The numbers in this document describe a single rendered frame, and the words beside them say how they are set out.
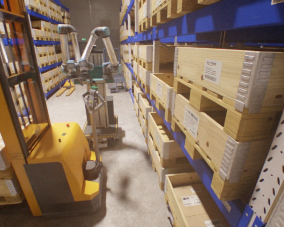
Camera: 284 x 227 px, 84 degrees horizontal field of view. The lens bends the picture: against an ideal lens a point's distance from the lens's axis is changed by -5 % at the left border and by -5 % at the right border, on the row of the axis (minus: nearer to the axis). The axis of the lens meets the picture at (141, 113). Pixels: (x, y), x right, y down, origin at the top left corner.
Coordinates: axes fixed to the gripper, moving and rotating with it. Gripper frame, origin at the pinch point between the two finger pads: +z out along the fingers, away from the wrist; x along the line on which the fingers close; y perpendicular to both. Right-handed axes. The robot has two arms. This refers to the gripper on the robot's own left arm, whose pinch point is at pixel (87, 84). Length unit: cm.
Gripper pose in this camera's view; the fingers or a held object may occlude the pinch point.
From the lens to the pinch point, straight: 212.3
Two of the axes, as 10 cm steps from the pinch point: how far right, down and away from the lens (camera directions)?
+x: 5.9, -0.4, 8.1
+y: 7.7, -2.7, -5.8
